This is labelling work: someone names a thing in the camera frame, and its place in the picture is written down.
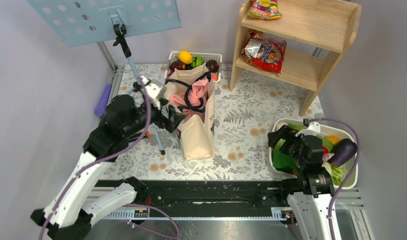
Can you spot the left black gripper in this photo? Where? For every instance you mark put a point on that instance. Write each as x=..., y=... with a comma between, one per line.
x=173, y=121

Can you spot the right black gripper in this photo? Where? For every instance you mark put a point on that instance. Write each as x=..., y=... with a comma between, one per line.
x=285, y=132

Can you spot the beige canvas tote bag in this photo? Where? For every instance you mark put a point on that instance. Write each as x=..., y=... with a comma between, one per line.
x=195, y=136

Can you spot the pink plastic grocery bag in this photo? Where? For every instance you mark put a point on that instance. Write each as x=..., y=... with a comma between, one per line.
x=191, y=101

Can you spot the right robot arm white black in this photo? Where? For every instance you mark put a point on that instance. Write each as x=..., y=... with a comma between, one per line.
x=310, y=193

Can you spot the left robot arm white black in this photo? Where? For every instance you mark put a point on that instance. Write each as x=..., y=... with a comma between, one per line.
x=68, y=216

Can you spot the yellow orange pepper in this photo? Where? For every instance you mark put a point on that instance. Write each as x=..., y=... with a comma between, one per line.
x=333, y=139

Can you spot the purple eggplant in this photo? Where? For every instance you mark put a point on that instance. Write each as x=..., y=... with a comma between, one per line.
x=343, y=151

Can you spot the white vegetable bin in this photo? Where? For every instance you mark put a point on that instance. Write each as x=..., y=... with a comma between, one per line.
x=283, y=167

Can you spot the white perforated fruit basket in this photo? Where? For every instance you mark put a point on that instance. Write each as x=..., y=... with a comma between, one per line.
x=173, y=57

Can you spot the dark red plum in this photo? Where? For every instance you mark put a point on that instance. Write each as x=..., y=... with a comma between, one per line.
x=212, y=65

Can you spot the wooden two-tier shelf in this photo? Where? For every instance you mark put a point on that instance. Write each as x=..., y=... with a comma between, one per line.
x=319, y=34

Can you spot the red snack bag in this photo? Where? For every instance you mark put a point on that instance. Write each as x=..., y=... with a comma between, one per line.
x=266, y=54

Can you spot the light blue music stand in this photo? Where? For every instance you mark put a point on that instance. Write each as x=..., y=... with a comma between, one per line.
x=81, y=22

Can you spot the colourful snack bag top shelf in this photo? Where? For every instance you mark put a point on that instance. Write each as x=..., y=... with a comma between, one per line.
x=264, y=10

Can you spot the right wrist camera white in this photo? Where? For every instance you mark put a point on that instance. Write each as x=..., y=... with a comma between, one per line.
x=313, y=129

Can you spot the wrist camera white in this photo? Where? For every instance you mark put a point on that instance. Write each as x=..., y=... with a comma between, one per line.
x=155, y=90
x=313, y=129

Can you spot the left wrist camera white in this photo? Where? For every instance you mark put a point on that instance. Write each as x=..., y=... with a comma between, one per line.
x=155, y=90

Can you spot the purple handle tool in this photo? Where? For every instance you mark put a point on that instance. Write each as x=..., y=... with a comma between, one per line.
x=100, y=108

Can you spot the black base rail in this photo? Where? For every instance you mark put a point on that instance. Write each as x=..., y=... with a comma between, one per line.
x=211, y=199

